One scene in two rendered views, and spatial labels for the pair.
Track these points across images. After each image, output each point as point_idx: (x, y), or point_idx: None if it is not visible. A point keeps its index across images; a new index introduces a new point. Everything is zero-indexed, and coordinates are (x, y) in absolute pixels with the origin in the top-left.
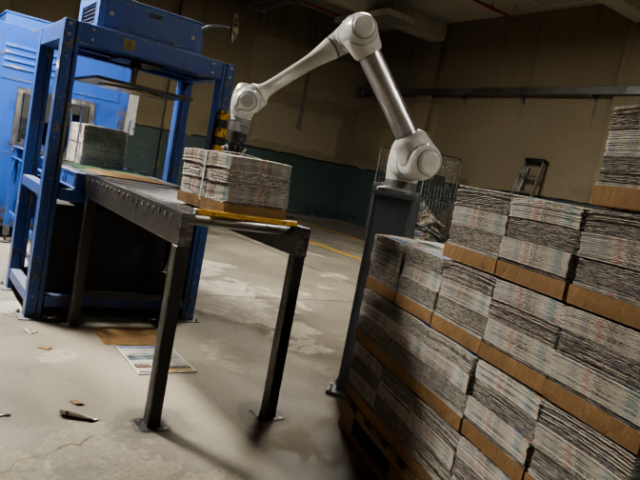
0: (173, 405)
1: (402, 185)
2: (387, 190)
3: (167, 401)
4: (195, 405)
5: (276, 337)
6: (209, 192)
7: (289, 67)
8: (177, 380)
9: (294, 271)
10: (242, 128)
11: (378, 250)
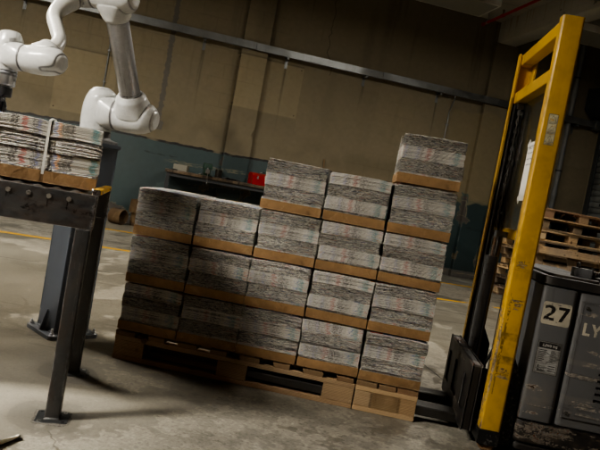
0: (15, 397)
1: (106, 135)
2: None
3: (3, 397)
4: (24, 389)
5: (85, 297)
6: (59, 167)
7: (54, 20)
8: None
9: (102, 232)
10: (14, 82)
11: (151, 202)
